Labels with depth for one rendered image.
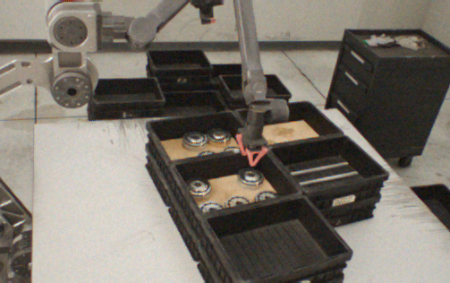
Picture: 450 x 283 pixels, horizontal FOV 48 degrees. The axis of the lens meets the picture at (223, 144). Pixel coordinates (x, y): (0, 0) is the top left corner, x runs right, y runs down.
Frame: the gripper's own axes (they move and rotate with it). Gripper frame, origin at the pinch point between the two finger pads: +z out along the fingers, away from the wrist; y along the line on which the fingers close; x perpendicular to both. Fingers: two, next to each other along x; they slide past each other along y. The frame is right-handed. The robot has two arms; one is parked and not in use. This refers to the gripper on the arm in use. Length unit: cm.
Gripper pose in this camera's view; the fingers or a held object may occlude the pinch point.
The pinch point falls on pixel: (249, 158)
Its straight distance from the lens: 169.5
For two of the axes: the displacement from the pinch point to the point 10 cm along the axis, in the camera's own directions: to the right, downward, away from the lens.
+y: -3.9, -5.4, 7.4
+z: -1.2, 8.3, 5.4
